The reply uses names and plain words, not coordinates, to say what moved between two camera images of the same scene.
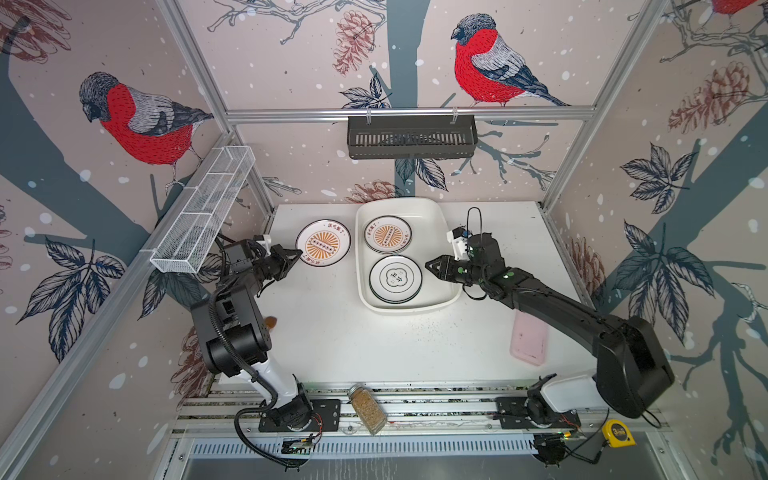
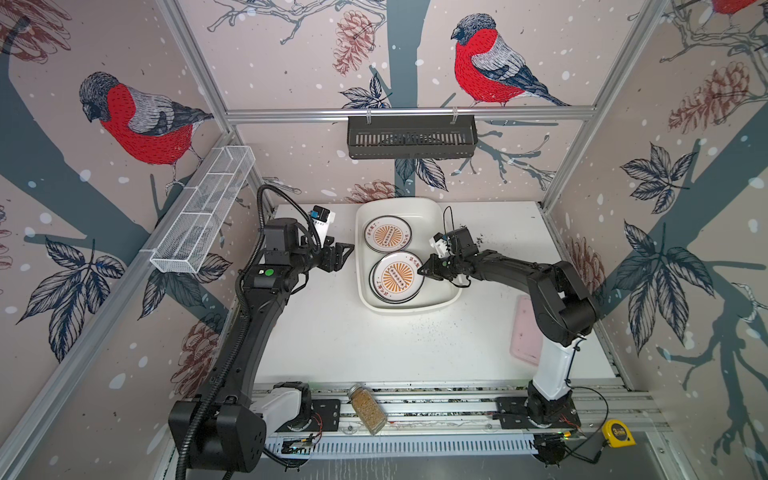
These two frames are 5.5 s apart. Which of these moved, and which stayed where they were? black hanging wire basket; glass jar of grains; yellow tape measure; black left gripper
Moved: black left gripper
Stayed: glass jar of grains; yellow tape measure; black hanging wire basket
